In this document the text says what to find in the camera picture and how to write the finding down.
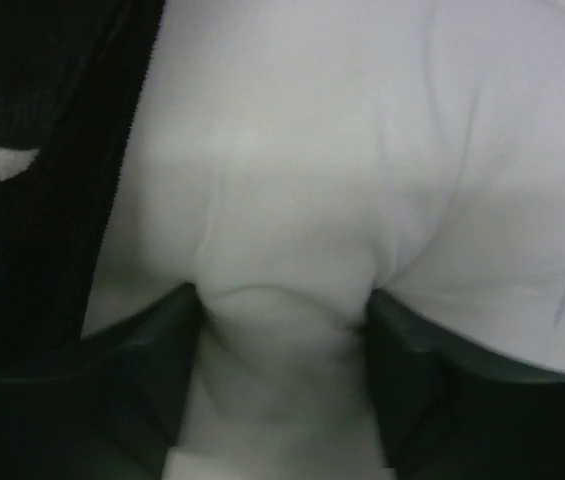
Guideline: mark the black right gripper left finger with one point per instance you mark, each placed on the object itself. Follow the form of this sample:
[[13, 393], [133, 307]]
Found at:
[[107, 407]]

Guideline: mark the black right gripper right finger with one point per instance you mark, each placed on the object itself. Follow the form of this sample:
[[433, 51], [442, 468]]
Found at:
[[450, 409]]

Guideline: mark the white pillow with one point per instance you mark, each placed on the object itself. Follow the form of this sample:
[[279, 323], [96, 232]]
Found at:
[[289, 157]]

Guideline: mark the black white checkered pillowcase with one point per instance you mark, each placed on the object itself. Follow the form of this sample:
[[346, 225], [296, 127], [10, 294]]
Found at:
[[71, 73]]

